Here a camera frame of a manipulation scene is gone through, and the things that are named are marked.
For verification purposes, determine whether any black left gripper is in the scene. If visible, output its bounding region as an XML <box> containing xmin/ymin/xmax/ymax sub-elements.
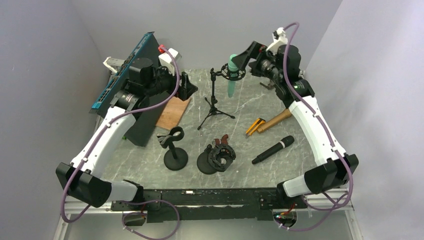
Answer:
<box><xmin>145</xmin><ymin>62</ymin><xmax>199</xmax><ymax>101</ymax></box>

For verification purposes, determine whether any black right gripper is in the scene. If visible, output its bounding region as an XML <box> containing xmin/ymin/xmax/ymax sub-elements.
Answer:
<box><xmin>231</xmin><ymin>41</ymin><xmax>283</xmax><ymax>84</ymax></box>

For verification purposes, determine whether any black tripod mic stand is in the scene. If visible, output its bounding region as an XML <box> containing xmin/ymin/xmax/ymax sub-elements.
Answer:
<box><xmin>197</xmin><ymin>63</ymin><xmax>246</xmax><ymax>131</ymax></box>

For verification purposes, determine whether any mint green microphone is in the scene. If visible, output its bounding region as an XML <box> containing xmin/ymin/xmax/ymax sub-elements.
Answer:
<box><xmin>227</xmin><ymin>54</ymin><xmax>239</xmax><ymax>98</ymax></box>

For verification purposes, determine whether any black clip desk mic stand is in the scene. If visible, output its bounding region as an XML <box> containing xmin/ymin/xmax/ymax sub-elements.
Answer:
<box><xmin>156</xmin><ymin>126</ymin><xmax>189</xmax><ymax>171</ymax></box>

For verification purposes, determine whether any black shock-mount desk stand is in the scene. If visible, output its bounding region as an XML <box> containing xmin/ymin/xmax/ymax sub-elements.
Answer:
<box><xmin>196</xmin><ymin>143</ymin><xmax>236</xmax><ymax>175</ymax></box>

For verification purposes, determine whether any black microphone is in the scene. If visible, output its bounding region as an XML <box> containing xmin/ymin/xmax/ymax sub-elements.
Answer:
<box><xmin>251</xmin><ymin>135</ymin><xmax>295</xmax><ymax>165</ymax></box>

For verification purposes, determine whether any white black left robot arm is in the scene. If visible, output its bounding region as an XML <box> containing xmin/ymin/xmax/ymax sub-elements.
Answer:
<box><xmin>55</xmin><ymin>54</ymin><xmax>198</xmax><ymax>211</ymax></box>

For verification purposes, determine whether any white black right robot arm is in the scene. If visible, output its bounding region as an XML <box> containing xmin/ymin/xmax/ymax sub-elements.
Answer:
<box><xmin>231</xmin><ymin>41</ymin><xmax>359</xmax><ymax>208</ymax></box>

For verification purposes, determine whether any wooden board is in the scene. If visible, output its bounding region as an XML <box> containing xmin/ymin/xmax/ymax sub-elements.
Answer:
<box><xmin>155</xmin><ymin>97</ymin><xmax>192</xmax><ymax>130</ymax></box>

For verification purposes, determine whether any dark metal clamp tool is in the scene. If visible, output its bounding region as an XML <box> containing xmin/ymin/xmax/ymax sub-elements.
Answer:
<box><xmin>259</xmin><ymin>81</ymin><xmax>275</xmax><ymax>90</ymax></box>

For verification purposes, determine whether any red brown spray nozzle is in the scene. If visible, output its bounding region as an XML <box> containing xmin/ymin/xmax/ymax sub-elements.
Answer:
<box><xmin>212</xmin><ymin>134</ymin><xmax>229</xmax><ymax>146</ymax></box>

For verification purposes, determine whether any white power strip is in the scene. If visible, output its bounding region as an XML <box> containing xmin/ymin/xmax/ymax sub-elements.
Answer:
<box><xmin>102</xmin><ymin>56</ymin><xmax>125</xmax><ymax>74</ymax></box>

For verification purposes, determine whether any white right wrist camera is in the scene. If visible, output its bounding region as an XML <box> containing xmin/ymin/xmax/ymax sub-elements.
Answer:
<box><xmin>266</xmin><ymin>27</ymin><xmax>288</xmax><ymax>55</ymax></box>

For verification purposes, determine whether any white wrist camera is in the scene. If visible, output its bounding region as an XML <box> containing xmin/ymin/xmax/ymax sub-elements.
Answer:
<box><xmin>158</xmin><ymin>44</ymin><xmax>182</xmax><ymax>76</ymax></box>
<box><xmin>266</xmin><ymin>27</ymin><xmax>288</xmax><ymax>55</ymax></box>

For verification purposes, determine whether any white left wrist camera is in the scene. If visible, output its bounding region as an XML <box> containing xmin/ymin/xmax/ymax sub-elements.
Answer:
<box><xmin>158</xmin><ymin>44</ymin><xmax>182</xmax><ymax>76</ymax></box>

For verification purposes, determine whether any blue black network switch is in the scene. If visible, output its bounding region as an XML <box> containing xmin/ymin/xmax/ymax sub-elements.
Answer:
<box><xmin>90</xmin><ymin>31</ymin><xmax>170</xmax><ymax>147</ymax></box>

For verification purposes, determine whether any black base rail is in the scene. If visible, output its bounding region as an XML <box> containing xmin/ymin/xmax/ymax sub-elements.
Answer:
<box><xmin>110</xmin><ymin>187</ymin><xmax>291</xmax><ymax>223</ymax></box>

